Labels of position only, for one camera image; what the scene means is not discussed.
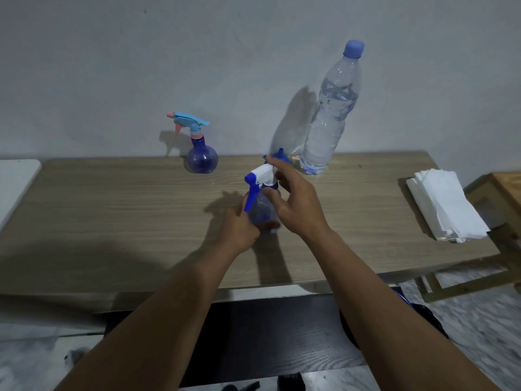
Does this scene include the person's left hand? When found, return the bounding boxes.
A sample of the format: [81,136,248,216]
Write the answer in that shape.
[219,201,281,260]

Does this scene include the person's right hand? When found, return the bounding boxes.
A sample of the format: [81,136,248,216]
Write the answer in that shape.
[262,156,331,242]

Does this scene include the blue spray bottle white head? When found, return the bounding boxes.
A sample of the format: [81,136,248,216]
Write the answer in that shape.
[243,163,282,237]

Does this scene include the person's right forearm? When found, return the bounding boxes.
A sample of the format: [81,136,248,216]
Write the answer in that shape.
[300,229,503,391]

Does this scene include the person's left forearm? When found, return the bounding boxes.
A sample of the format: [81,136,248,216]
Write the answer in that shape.
[53,240,246,391]

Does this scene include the small blue funnel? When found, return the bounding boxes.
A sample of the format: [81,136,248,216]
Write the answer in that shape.
[263,148,293,166]

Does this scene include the blue spray bottle pink nozzle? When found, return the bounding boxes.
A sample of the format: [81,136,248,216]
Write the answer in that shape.
[166,111,219,175]

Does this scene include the clear water bottle blue cap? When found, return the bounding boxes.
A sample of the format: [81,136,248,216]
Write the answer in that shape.
[299,39,365,176]

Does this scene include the black wooden bench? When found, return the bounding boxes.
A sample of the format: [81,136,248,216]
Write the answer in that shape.
[104,286,404,389]

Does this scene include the stack of white napkins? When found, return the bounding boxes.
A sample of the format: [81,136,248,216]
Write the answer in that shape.
[406,168,491,243]

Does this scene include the dark shorts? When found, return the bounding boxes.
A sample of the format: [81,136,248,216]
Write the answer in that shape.
[339,286,449,351]

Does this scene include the wooden stool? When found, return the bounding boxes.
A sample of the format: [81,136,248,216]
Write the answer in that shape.
[419,172,521,304]

